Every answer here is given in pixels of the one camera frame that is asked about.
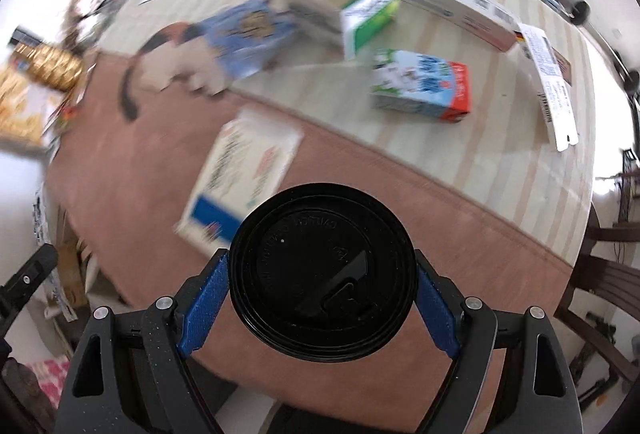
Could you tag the calico cat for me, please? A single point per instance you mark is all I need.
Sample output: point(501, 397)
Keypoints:
point(170, 56)

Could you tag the pink patterned cloth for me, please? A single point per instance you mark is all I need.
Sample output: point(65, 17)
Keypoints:
point(50, 379)

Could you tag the dark wooden chair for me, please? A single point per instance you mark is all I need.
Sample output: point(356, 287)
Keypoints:
point(600, 284)

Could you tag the black plastic cup lid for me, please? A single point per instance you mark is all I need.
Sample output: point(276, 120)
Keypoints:
point(320, 259)

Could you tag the green and white carton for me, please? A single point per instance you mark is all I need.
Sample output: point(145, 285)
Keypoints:
point(370, 19)

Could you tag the golden round packet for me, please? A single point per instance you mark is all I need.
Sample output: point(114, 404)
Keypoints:
point(50, 64)

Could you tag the blue printed box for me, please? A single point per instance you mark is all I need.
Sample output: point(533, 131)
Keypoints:
point(250, 34)

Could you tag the brown table cloth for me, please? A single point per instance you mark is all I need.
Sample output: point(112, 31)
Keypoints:
point(150, 174)

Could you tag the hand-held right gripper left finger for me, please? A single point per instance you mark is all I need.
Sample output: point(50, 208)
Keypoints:
point(204, 311)

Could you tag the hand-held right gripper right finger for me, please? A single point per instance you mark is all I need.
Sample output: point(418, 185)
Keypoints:
point(436, 314)

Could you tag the yellow snack packet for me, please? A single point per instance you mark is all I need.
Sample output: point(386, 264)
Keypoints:
point(20, 109)

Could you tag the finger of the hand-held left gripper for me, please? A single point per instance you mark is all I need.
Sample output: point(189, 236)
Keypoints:
point(30, 276)

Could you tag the white box with blue label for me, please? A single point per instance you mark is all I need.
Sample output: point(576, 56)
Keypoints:
point(245, 164)

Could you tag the brown cardboard box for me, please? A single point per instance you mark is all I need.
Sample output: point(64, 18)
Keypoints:
point(70, 274)

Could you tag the blue and red milk carton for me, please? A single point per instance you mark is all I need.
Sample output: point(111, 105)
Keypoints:
point(425, 81)

